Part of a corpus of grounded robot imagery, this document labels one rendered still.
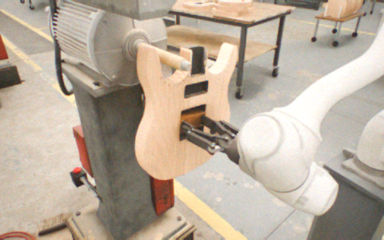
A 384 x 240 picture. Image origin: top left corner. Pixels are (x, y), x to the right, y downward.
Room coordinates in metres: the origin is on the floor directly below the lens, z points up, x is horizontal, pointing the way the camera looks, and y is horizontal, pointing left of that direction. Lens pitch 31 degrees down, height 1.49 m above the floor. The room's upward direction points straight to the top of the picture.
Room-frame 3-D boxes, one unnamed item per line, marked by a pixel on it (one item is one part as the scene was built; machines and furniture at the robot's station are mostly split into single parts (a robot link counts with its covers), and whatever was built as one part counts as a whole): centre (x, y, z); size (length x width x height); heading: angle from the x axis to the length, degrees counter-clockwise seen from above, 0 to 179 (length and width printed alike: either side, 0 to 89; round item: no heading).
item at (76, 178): (1.05, 0.53, 0.46); 0.25 x 0.07 x 0.08; 42
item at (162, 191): (1.12, 0.21, 0.49); 0.25 x 0.12 x 0.37; 42
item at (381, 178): (0.93, -0.75, 0.73); 0.22 x 0.18 x 0.06; 34
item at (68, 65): (1.01, 0.33, 1.11); 0.36 x 0.24 x 0.04; 42
